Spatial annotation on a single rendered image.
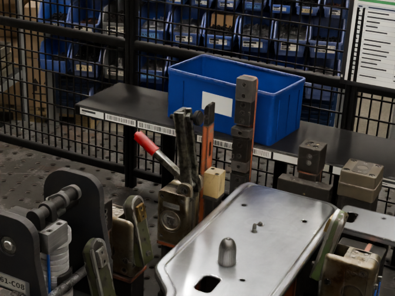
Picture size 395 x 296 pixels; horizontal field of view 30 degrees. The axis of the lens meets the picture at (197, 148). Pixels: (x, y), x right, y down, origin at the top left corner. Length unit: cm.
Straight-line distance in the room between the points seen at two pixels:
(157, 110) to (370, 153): 55
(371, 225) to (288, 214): 16
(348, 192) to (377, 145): 25
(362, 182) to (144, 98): 70
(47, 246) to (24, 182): 120
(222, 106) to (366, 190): 41
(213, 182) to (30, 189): 87
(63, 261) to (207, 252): 28
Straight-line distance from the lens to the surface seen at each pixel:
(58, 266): 122
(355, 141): 181
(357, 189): 158
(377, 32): 180
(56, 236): 111
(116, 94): 202
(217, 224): 144
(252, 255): 135
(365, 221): 151
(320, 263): 132
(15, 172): 236
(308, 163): 163
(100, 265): 118
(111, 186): 225
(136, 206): 129
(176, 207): 145
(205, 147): 150
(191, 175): 145
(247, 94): 165
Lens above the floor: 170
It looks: 23 degrees down
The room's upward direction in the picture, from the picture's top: 3 degrees clockwise
